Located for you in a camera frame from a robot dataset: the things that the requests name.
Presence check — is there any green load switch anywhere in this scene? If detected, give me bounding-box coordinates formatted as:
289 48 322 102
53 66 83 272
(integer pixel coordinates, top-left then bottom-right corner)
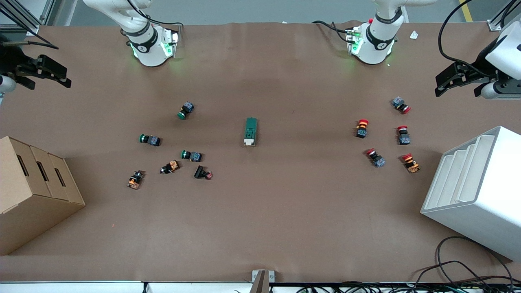
243 117 258 147

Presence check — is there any red mushroom button orange block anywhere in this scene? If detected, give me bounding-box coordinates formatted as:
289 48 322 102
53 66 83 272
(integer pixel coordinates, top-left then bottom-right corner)
402 153 421 174

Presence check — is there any red mushroom button black block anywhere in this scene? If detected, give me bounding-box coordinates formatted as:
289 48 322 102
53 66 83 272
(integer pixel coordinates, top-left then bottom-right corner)
355 118 370 139

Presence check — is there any white stepped storage rack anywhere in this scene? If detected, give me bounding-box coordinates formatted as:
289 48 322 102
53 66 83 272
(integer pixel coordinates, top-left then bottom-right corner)
420 125 521 262

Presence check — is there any brown cardboard box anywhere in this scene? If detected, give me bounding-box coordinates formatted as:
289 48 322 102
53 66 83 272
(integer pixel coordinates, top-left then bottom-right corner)
0 136 86 256

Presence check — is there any brown paper table mat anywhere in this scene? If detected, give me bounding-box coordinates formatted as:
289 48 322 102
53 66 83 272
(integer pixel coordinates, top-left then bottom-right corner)
0 21 521 283

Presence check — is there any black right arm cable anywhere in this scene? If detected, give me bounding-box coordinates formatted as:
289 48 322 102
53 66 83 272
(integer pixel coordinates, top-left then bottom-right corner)
0 39 59 50

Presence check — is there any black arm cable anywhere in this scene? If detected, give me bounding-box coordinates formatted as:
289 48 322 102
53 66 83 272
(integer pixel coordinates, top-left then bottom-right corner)
0 39 59 50
438 0 495 78

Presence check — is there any aluminium frame profile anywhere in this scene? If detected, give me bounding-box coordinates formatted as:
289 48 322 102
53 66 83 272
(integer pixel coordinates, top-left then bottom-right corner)
488 0 521 32
0 0 55 36

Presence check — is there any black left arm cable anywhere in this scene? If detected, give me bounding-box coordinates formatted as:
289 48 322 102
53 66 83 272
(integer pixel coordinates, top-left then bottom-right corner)
438 0 495 78

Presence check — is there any black base cable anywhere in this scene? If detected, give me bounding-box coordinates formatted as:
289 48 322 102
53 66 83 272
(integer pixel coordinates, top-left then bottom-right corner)
313 20 351 41
126 0 184 28

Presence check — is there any black looped floor cable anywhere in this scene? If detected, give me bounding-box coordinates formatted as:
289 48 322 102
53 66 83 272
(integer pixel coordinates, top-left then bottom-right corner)
436 236 515 285

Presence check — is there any white table edge rail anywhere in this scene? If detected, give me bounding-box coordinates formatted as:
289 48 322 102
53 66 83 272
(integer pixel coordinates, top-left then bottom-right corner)
0 281 521 293

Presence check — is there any black cable bundle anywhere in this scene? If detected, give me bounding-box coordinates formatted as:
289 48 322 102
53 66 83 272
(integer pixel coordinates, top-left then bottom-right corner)
297 280 521 293

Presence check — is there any metal table edge bracket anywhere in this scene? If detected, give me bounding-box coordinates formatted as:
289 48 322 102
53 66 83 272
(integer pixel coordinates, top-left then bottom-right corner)
252 269 276 293

